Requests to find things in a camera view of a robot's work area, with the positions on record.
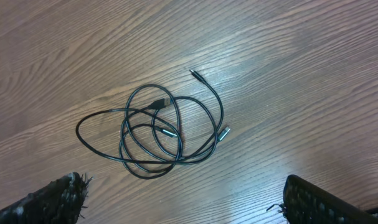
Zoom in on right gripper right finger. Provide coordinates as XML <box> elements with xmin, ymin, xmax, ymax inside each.
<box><xmin>276</xmin><ymin>174</ymin><xmax>378</xmax><ymax>224</ymax></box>

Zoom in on black cable silver plugs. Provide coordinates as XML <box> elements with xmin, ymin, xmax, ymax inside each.
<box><xmin>118</xmin><ymin>82</ymin><xmax>229</xmax><ymax>180</ymax></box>

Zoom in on black usb cable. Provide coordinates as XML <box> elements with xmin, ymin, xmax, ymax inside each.
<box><xmin>75</xmin><ymin>68</ymin><xmax>224</xmax><ymax>165</ymax></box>

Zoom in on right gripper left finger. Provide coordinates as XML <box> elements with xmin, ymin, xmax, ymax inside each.
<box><xmin>0</xmin><ymin>172</ymin><xmax>92</xmax><ymax>224</ymax></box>

